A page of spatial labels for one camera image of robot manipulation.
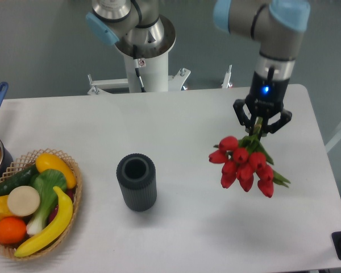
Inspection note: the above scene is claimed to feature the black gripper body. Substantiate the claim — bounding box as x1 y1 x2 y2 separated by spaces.
245 72 289 117

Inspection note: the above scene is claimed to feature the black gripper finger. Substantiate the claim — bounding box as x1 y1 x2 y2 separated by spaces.
233 98 257 134
260 109 292 137

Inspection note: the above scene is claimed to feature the red tulip bouquet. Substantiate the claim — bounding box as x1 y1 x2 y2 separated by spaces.
209 118 290 198

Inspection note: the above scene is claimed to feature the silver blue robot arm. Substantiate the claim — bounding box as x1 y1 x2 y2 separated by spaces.
86 1 310 137

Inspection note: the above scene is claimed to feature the dark grey ribbed vase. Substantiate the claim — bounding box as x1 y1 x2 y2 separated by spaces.
116 153 157 212

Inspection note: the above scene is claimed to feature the red fruit in basket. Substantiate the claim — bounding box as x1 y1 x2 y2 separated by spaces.
47 189 74 224

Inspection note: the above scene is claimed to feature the yellow banana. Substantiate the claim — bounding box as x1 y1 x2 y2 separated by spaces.
14 186 73 258

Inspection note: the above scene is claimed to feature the yellow squash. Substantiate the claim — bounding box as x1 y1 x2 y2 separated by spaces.
35 153 77 189

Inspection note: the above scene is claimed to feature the green white leek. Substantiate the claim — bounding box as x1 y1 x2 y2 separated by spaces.
27 169 67 237

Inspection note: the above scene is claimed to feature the green cucumber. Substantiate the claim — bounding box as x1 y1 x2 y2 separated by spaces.
0 164 39 196

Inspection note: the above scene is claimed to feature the woven wicker basket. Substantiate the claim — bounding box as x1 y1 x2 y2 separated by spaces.
0 148 82 261

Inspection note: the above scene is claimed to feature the beige round disc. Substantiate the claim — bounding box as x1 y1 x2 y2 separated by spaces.
7 186 40 217

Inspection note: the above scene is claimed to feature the orange fruit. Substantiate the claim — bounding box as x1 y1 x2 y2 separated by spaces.
0 217 26 245

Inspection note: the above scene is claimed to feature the white table clamp bracket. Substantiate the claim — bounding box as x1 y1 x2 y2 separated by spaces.
87 68 191 95

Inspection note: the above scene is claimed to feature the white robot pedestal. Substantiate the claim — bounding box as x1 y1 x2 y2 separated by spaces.
115 15 176 93

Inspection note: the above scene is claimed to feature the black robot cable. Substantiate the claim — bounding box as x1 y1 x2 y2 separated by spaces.
132 44 147 93

